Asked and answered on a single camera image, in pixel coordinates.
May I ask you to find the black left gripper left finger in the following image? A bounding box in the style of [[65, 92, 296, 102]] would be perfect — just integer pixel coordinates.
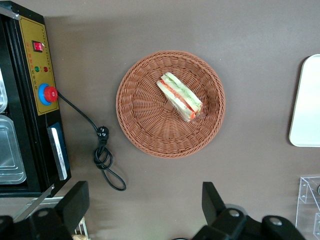
[[14, 180, 90, 240]]

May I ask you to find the cream plastic tray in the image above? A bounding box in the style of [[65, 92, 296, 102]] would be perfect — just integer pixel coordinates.
[[289, 53, 320, 148]]

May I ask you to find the clear acrylic bottle rack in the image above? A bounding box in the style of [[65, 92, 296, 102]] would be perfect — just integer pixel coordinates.
[[294, 176, 320, 236]]

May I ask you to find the black power cable with plug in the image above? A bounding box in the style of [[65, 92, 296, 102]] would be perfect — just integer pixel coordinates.
[[56, 89, 127, 192]]

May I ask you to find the metal food container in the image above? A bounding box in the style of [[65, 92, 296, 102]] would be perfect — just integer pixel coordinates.
[[0, 67, 8, 113], [0, 114, 27, 186]]

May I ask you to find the triangle sandwich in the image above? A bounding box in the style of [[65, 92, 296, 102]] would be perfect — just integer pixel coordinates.
[[156, 71, 207, 123]]

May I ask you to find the white wire rack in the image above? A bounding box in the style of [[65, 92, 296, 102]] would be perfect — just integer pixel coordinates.
[[24, 196, 90, 240]]

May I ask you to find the black sealing machine yellow panel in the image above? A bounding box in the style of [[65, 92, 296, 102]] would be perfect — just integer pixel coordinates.
[[0, 0, 72, 223]]

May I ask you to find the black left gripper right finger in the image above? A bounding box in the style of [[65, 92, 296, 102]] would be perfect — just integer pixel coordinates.
[[192, 181, 251, 240]]

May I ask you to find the round brown wicker basket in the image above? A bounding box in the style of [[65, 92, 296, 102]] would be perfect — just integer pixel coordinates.
[[115, 50, 226, 160]]

